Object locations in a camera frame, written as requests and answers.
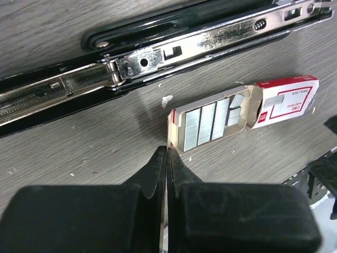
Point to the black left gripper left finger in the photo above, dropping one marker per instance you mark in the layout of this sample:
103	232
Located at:
149	217

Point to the silver staple strips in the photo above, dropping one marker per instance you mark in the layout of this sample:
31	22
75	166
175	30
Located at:
209	122

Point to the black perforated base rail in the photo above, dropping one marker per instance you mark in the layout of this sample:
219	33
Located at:
317	180

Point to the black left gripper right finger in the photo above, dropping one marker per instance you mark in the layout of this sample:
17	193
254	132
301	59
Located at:
185	205

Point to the black stapler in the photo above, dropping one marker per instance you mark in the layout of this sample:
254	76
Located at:
127	56

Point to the red white staple box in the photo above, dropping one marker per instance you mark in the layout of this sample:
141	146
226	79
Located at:
265	103

